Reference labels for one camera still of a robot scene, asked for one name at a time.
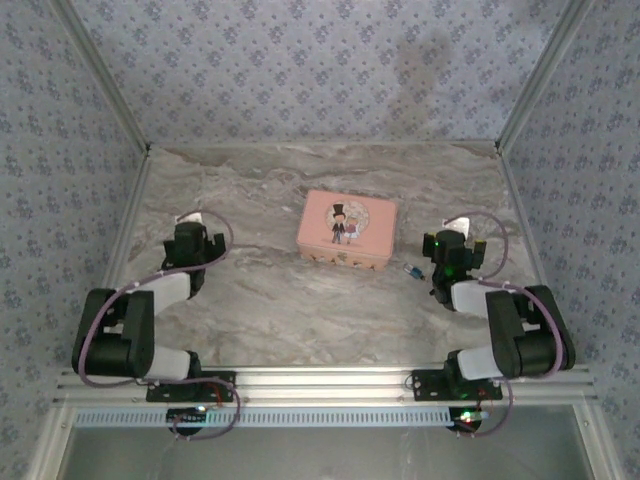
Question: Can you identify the pink tin box with couple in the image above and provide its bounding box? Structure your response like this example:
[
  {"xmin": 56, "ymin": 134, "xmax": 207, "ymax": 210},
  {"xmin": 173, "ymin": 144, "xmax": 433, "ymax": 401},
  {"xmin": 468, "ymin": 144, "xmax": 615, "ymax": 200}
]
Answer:
[{"xmin": 295, "ymin": 188, "xmax": 400, "ymax": 273}]

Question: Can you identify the right controller board with LED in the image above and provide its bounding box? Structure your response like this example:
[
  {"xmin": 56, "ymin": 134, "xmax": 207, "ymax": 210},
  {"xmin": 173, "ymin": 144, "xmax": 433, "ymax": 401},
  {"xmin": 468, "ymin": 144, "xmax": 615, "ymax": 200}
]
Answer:
[{"xmin": 448, "ymin": 407, "xmax": 490, "ymax": 432}]

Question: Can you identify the controller board with led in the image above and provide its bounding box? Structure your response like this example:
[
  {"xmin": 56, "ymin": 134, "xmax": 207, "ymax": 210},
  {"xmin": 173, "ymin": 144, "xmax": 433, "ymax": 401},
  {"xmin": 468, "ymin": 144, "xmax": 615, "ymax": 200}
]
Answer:
[
  {"xmin": 448, "ymin": 407, "xmax": 490, "ymax": 432},
  {"xmin": 166, "ymin": 406, "xmax": 210, "ymax": 427}
]

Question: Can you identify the left controller board with LED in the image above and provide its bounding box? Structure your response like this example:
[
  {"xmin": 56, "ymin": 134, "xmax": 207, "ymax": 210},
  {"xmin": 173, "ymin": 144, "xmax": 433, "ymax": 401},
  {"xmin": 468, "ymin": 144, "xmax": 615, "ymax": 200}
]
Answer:
[{"xmin": 166, "ymin": 406, "xmax": 210, "ymax": 427}]

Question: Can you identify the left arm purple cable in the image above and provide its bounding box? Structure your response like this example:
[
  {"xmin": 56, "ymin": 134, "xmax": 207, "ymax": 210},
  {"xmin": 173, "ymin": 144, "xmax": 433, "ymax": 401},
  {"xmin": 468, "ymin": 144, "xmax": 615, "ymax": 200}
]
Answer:
[{"xmin": 74, "ymin": 209, "xmax": 239, "ymax": 389}]

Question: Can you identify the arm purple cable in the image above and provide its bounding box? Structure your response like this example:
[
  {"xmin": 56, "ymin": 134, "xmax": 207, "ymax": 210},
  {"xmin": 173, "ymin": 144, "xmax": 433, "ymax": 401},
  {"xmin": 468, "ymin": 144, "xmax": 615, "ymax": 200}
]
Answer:
[
  {"xmin": 443, "ymin": 210, "xmax": 572, "ymax": 407},
  {"xmin": 74, "ymin": 209, "xmax": 239, "ymax": 389}
]

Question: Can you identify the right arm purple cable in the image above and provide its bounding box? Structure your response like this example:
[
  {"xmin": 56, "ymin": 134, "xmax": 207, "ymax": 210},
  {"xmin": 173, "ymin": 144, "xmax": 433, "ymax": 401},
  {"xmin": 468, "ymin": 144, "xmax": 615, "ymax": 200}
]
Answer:
[{"xmin": 443, "ymin": 210, "xmax": 572, "ymax": 407}]

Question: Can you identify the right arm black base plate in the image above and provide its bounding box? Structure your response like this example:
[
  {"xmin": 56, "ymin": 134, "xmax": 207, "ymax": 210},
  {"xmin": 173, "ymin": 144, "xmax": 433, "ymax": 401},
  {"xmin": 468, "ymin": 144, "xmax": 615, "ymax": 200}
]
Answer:
[{"xmin": 411, "ymin": 368, "xmax": 503, "ymax": 402}]

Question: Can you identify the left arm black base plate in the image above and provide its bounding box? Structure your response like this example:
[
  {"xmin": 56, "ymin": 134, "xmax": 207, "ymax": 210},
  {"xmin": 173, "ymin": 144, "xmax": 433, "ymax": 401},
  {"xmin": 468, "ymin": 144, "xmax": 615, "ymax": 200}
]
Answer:
[{"xmin": 146, "ymin": 370, "xmax": 238, "ymax": 403}]

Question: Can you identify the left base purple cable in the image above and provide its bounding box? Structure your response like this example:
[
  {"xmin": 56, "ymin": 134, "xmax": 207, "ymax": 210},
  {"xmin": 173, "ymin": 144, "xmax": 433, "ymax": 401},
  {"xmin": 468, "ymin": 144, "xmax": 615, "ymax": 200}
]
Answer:
[{"xmin": 149, "ymin": 377, "xmax": 242, "ymax": 442}]

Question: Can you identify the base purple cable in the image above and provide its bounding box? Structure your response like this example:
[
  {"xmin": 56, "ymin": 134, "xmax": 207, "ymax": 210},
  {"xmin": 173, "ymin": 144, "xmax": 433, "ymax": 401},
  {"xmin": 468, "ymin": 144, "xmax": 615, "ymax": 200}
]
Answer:
[
  {"xmin": 149, "ymin": 377, "xmax": 242, "ymax": 442},
  {"xmin": 453, "ymin": 384, "xmax": 517, "ymax": 439}
]

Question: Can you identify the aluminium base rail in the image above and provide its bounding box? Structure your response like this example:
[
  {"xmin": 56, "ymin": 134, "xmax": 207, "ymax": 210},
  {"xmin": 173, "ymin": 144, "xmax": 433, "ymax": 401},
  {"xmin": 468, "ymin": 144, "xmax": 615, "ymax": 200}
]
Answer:
[{"xmin": 53, "ymin": 366, "xmax": 599, "ymax": 405}]

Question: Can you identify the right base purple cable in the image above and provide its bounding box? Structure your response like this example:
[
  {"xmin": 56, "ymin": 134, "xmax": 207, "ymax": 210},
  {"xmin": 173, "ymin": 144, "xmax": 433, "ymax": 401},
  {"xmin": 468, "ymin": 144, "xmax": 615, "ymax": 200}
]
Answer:
[{"xmin": 453, "ymin": 384, "xmax": 517, "ymax": 439}]

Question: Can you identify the aluminium corner post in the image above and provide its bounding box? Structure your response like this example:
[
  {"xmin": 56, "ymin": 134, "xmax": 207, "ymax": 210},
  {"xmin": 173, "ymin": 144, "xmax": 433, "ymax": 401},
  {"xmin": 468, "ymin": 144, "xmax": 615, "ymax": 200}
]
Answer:
[
  {"xmin": 49, "ymin": 0, "xmax": 154, "ymax": 151},
  {"xmin": 494, "ymin": 0, "xmax": 596, "ymax": 151}
]

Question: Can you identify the slotted grey cable duct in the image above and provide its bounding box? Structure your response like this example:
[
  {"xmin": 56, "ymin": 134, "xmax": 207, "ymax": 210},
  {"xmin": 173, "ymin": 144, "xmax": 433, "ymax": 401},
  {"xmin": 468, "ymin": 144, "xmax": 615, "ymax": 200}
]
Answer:
[{"xmin": 73, "ymin": 405, "xmax": 484, "ymax": 429}]

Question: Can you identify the aluminium lower frame post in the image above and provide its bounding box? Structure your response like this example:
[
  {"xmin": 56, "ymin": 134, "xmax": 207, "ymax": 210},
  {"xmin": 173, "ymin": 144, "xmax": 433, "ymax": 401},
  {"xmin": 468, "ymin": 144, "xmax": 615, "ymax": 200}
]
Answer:
[
  {"xmin": 27, "ymin": 403, "xmax": 76, "ymax": 480},
  {"xmin": 574, "ymin": 403, "xmax": 624, "ymax": 480}
]

